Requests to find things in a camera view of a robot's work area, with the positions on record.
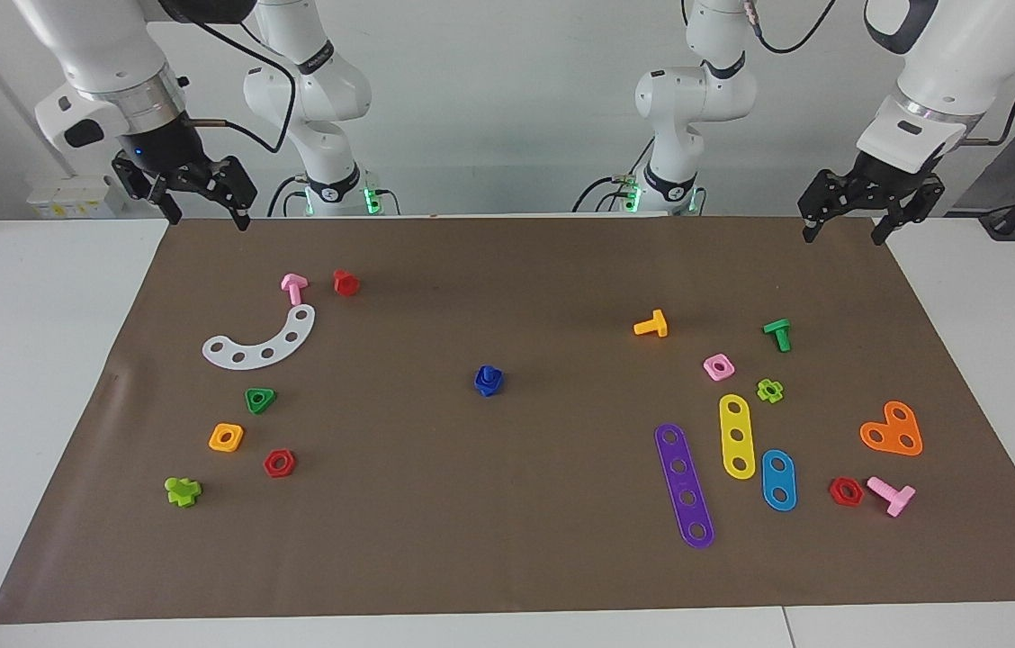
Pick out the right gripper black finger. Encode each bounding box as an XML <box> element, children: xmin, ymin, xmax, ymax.
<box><xmin>112</xmin><ymin>153</ymin><xmax>183</xmax><ymax>226</ymax></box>
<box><xmin>202</xmin><ymin>156</ymin><xmax>258</xmax><ymax>232</ymax></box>

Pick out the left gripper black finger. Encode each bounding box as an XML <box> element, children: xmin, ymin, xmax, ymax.
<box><xmin>800</xmin><ymin>169</ymin><xmax>868</xmax><ymax>244</ymax></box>
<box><xmin>872</xmin><ymin>174</ymin><xmax>947</xmax><ymax>247</ymax></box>

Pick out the white power strip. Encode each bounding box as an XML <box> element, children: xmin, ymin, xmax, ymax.
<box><xmin>26</xmin><ymin>175</ymin><xmax>126</xmax><ymax>220</ymax></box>

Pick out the white curved perforated strip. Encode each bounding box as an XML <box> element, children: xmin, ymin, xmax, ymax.
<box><xmin>202</xmin><ymin>304</ymin><xmax>317</xmax><ymax>371</ymax></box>

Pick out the yellow three-hole strip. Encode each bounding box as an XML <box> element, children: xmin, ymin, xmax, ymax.
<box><xmin>719</xmin><ymin>394</ymin><xmax>757</xmax><ymax>481</ymax></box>

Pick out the orange heart-shaped plate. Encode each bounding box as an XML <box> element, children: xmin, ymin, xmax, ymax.
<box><xmin>859</xmin><ymin>400</ymin><xmax>924</xmax><ymax>457</ymax></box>

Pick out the blue two-hole strip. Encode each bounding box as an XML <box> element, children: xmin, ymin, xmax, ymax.
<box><xmin>761</xmin><ymin>449</ymin><xmax>798</xmax><ymax>512</ymax></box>

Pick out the purple four-hole strip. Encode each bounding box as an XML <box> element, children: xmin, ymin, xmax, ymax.
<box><xmin>654</xmin><ymin>423</ymin><xmax>715</xmax><ymax>550</ymax></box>

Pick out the brown table mat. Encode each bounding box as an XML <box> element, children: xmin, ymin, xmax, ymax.
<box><xmin>0</xmin><ymin>214</ymin><xmax>1015</xmax><ymax>626</ymax></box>

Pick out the black right base cable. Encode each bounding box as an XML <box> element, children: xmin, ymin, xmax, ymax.
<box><xmin>267</xmin><ymin>174</ymin><xmax>309</xmax><ymax>218</ymax></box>

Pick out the black base cable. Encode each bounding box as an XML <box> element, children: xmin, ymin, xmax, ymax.
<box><xmin>573</xmin><ymin>175</ymin><xmax>643</xmax><ymax>214</ymax></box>
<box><xmin>267</xmin><ymin>174</ymin><xmax>309</xmax><ymax>218</ymax></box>

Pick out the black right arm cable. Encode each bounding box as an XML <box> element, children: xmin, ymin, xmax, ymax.
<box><xmin>170</xmin><ymin>13</ymin><xmax>300</xmax><ymax>154</ymax></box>

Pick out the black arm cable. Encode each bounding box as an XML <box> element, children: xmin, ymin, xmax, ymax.
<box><xmin>746</xmin><ymin>0</ymin><xmax>1015</xmax><ymax>147</ymax></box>
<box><xmin>170</xmin><ymin>13</ymin><xmax>300</xmax><ymax>154</ymax></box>

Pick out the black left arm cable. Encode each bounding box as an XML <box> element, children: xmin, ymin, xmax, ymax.
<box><xmin>746</xmin><ymin>0</ymin><xmax>1015</xmax><ymax>147</ymax></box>

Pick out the black left base cable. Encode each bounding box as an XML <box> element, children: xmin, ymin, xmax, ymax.
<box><xmin>573</xmin><ymin>175</ymin><xmax>643</xmax><ymax>214</ymax></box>

